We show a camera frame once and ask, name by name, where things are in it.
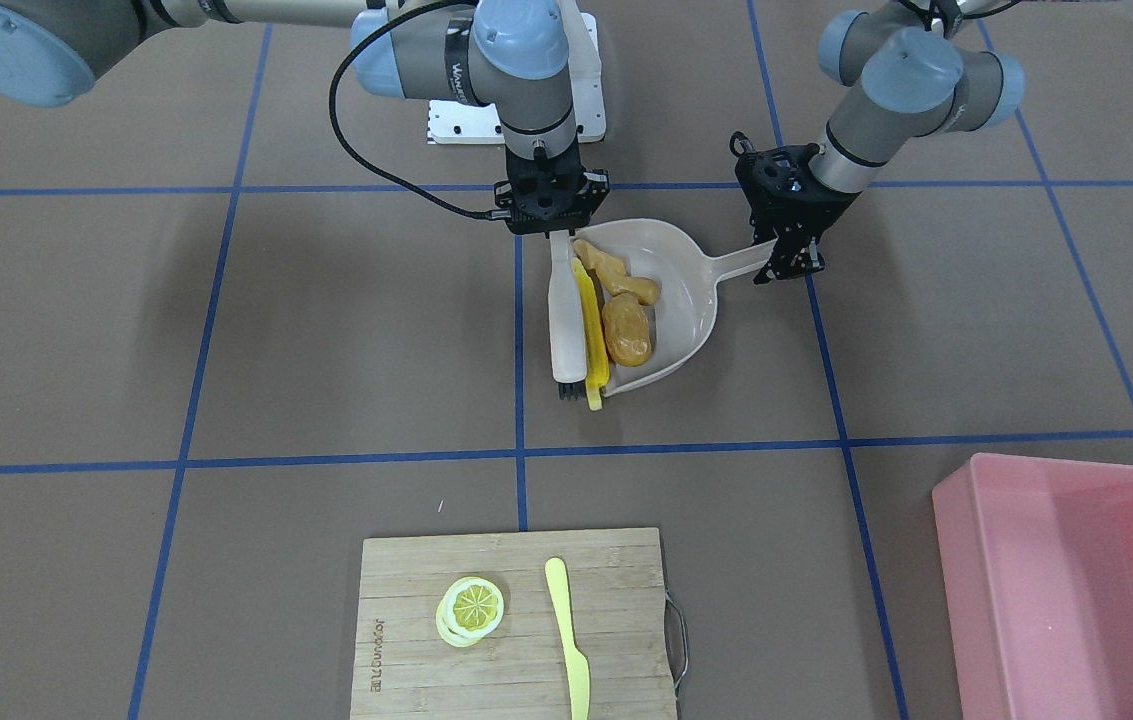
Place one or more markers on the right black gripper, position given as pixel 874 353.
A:
pixel 595 186

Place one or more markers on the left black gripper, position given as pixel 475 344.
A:
pixel 810 209

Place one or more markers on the beige hand brush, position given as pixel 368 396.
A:
pixel 567 340

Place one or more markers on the orange toy ginger root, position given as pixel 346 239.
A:
pixel 613 274

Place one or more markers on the beige dustpan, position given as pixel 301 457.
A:
pixel 684 316

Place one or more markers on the brown toy potato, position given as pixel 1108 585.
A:
pixel 626 330

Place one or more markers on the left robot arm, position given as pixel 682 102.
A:
pixel 904 78

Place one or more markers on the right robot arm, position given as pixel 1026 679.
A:
pixel 159 91

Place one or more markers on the pink plastic bin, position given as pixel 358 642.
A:
pixel 1037 558

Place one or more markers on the yellow lemon slice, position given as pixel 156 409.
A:
pixel 469 611

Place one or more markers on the yellow plastic knife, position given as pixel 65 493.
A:
pixel 578 672

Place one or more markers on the white camera pole base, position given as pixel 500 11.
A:
pixel 449 122

